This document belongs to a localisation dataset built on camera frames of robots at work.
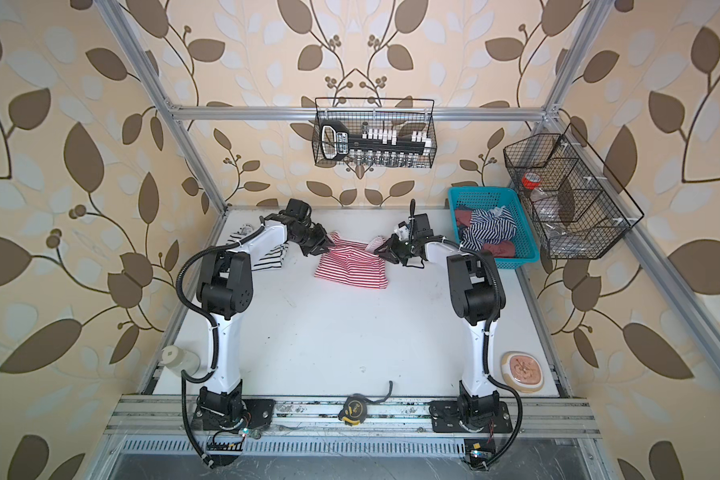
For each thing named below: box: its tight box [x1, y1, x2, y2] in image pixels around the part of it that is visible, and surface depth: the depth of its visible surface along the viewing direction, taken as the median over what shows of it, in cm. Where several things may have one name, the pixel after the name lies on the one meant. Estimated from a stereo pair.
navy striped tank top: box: [461, 206, 518, 253], surface depth 107 cm
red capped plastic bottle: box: [522, 172, 561, 224], surface depth 82 cm
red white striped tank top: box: [314, 232, 389, 289], surface depth 100 cm
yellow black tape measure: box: [338, 380, 394, 427], surface depth 74 cm
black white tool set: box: [319, 120, 432, 167], surface depth 86 cm
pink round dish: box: [500, 351, 545, 393], surface depth 80 cm
